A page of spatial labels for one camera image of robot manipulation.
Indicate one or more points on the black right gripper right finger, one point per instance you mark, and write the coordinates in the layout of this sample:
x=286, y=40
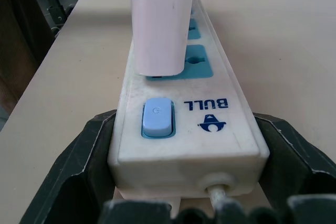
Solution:
x=291, y=161

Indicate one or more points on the white blue power strip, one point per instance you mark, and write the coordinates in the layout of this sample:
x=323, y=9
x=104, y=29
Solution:
x=210, y=140

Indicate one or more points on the black metal frame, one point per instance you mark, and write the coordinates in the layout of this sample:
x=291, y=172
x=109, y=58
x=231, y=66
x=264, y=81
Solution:
x=59, y=1

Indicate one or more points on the white charger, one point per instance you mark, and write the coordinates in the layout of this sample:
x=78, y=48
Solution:
x=160, y=24

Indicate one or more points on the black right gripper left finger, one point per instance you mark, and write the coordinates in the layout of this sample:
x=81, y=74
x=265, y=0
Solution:
x=78, y=161

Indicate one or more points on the dark brown cabinet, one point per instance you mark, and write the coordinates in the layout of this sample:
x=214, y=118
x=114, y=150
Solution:
x=18, y=37

